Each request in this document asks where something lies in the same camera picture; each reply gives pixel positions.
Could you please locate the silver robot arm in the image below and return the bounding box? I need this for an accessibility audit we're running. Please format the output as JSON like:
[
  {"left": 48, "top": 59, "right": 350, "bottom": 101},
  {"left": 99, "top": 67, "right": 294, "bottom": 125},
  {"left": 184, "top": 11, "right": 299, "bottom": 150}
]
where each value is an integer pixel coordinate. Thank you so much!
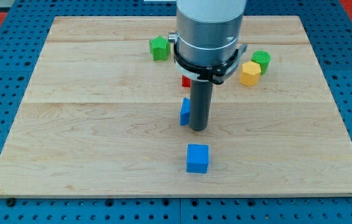
[{"left": 174, "top": 0, "right": 246, "bottom": 67}]

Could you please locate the yellow hexagon block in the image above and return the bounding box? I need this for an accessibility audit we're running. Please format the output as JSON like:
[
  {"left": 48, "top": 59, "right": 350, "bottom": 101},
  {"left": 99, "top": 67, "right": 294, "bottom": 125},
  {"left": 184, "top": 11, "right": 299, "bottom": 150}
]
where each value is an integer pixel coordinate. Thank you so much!
[{"left": 239, "top": 61, "right": 261, "bottom": 86}]

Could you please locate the blue triangular block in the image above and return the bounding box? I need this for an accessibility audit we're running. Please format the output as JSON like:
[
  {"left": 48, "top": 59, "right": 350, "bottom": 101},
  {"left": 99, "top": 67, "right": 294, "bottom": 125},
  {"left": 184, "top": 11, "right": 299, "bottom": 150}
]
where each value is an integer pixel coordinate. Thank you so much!
[{"left": 180, "top": 98, "right": 190, "bottom": 126}]

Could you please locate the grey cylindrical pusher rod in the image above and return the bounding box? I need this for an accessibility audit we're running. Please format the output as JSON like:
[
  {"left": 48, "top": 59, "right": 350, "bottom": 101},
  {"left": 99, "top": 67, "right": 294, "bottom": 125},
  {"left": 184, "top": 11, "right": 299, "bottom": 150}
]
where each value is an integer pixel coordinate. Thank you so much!
[{"left": 189, "top": 80, "right": 213, "bottom": 131}]

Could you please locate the red block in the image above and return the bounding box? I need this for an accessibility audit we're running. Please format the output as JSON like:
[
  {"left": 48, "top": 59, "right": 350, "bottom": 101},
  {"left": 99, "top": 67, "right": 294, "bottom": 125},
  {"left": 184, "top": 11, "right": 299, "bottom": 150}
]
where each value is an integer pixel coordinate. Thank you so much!
[{"left": 182, "top": 75, "right": 191, "bottom": 88}]

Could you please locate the blue cube block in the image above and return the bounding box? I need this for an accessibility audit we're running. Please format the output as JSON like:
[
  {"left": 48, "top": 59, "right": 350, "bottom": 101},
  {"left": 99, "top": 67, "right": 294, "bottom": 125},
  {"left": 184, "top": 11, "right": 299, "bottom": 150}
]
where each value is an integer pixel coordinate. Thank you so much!
[{"left": 186, "top": 144, "right": 209, "bottom": 174}]

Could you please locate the green star block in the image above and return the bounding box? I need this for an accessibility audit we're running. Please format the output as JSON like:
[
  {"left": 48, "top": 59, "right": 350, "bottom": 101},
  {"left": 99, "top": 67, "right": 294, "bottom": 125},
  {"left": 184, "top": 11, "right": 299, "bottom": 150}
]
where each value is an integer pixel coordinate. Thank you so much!
[{"left": 149, "top": 35, "right": 170, "bottom": 61}]

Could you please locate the wooden board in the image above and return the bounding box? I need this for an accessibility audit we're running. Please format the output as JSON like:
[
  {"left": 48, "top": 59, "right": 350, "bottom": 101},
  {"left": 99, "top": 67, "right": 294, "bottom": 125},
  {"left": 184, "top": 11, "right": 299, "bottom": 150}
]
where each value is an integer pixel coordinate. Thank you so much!
[{"left": 0, "top": 16, "right": 352, "bottom": 198}]

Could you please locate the green cylinder block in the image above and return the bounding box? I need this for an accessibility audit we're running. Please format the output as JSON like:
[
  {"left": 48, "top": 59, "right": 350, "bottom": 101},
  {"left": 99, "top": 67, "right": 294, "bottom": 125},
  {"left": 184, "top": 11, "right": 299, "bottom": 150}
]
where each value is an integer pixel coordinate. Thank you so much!
[{"left": 251, "top": 50, "right": 271, "bottom": 75}]

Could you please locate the black clamp ring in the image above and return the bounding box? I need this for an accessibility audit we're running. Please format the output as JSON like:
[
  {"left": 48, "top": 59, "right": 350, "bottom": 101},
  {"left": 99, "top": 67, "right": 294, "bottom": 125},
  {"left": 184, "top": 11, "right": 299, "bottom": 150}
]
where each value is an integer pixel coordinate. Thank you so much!
[{"left": 173, "top": 43, "right": 248, "bottom": 85}]

